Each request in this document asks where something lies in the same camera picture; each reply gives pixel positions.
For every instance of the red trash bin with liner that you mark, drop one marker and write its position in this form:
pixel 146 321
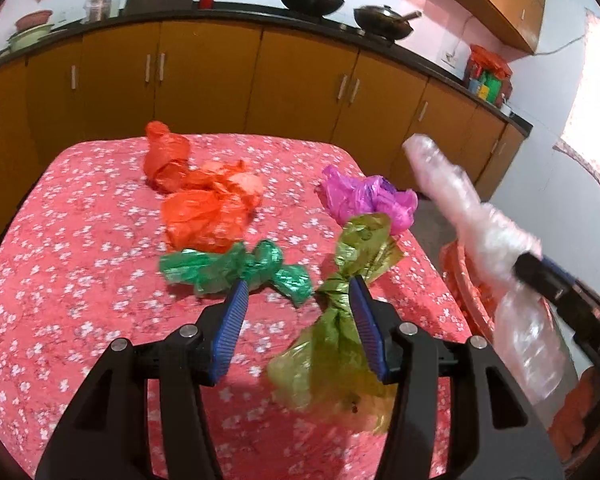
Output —
pixel 467 290

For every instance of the yellow-green plastic bag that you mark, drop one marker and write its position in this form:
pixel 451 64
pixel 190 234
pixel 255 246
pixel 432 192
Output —
pixel 330 360

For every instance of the wok with metal lid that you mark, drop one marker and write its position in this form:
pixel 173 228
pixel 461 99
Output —
pixel 382 22

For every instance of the black kitchen countertop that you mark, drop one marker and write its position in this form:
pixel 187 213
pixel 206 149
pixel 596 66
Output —
pixel 280 17

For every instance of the table with red floral cloth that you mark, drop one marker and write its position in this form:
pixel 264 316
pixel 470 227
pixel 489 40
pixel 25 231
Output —
pixel 80 260

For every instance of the red bag on countertop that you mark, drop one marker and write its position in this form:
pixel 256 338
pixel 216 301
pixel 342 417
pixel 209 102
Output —
pixel 487 62

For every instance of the green plastic basin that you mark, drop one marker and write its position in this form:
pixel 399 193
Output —
pixel 30 39

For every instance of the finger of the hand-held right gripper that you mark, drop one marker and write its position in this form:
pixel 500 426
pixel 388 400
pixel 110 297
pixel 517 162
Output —
pixel 542 275

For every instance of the green box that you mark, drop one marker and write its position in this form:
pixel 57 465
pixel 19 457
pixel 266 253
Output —
pixel 491 85

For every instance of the large orange plastic bag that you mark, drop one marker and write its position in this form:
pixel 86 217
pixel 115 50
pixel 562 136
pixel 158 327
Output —
pixel 210 210

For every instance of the purple plastic bag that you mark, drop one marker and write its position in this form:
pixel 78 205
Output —
pixel 362 195

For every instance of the small red-orange plastic bag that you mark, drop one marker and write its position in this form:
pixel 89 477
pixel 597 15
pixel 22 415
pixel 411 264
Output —
pixel 165 157

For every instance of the green plastic bag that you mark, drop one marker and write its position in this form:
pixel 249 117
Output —
pixel 205 267

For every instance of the clear bubble wrap sheet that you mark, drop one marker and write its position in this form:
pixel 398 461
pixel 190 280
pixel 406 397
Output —
pixel 472 220

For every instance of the red plastic basin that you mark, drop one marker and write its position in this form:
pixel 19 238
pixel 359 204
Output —
pixel 34 19

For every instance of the floral window curtain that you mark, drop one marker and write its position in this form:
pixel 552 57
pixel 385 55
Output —
pixel 597 105

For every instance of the white wall socket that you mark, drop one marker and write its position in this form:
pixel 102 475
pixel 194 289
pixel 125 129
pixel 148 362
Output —
pixel 450 57

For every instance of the wooden lower kitchen cabinets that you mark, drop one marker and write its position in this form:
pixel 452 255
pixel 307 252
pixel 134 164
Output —
pixel 230 75

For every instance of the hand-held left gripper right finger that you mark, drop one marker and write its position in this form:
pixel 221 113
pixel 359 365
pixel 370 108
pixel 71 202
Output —
pixel 367 330

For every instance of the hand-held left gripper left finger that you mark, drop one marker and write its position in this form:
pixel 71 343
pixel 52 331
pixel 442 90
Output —
pixel 230 325

